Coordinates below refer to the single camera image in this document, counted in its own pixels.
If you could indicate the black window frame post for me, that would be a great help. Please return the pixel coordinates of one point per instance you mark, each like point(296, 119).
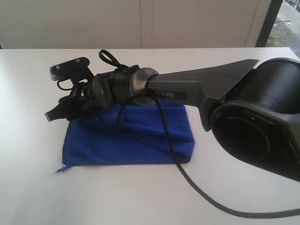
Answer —
point(268, 23)

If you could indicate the blue towel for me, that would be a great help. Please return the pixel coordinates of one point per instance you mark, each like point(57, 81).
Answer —
point(131, 135)

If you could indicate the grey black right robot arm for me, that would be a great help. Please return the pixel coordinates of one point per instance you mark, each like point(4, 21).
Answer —
point(251, 107)

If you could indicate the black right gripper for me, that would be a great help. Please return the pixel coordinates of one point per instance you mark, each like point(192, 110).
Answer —
point(80, 102)

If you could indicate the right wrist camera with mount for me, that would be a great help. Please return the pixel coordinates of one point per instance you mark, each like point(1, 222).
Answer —
point(77, 71)

